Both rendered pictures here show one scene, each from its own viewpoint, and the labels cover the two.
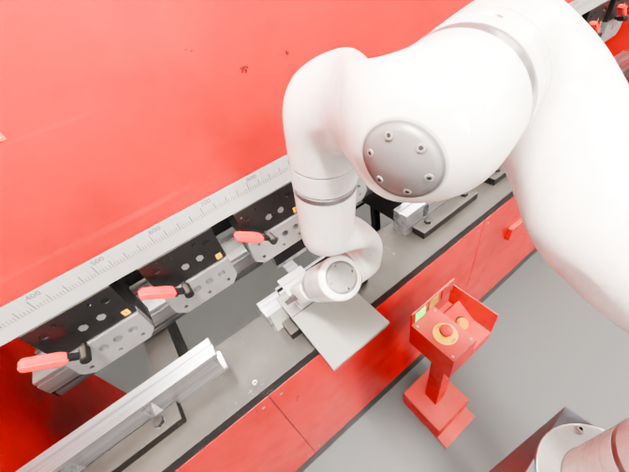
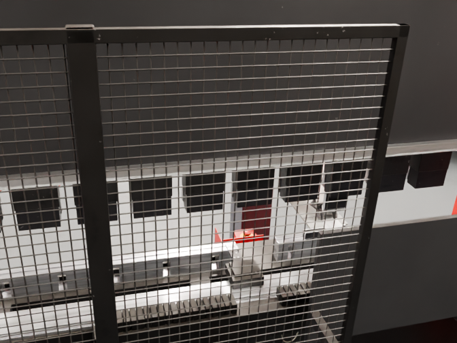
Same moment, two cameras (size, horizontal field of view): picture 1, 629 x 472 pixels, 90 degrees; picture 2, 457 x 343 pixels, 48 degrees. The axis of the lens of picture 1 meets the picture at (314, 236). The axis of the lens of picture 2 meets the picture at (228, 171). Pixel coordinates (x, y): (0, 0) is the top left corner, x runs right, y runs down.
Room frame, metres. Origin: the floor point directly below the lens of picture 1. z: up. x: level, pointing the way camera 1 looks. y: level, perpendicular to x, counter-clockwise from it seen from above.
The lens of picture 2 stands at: (2.54, -0.06, 2.17)
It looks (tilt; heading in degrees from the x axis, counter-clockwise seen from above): 26 degrees down; 190
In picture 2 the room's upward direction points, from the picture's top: 2 degrees clockwise
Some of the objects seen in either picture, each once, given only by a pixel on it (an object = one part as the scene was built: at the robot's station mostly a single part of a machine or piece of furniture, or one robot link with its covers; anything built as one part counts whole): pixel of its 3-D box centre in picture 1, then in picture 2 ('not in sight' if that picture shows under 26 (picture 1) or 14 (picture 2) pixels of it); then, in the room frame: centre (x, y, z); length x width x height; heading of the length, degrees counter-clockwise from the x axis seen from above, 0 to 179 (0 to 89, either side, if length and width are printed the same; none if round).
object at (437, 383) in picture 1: (440, 372); not in sight; (0.44, -0.35, 0.39); 0.06 x 0.06 x 0.54; 26
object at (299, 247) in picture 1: (287, 248); (334, 202); (0.59, 0.08, 1.13); 0.10 x 0.02 x 0.10; 116
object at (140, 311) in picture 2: not in sight; (171, 313); (1.29, -0.44, 1.02); 0.44 x 0.06 x 0.04; 116
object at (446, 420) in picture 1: (438, 405); not in sight; (0.42, -0.36, 0.06); 0.25 x 0.20 x 0.12; 26
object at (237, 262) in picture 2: not in sight; (238, 260); (0.94, -0.27, 1.01); 0.26 x 0.12 x 0.05; 26
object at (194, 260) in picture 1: (188, 264); (386, 169); (0.49, 0.28, 1.26); 0.15 x 0.09 x 0.17; 116
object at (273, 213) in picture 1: (266, 217); (343, 173); (0.58, 0.10, 1.26); 0.15 x 0.09 x 0.17; 116
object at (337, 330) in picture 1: (329, 310); (316, 211); (0.46, 0.01, 1.00); 0.26 x 0.18 x 0.01; 26
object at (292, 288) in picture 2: not in sight; (328, 288); (1.04, 0.07, 1.02); 0.37 x 0.06 x 0.04; 116
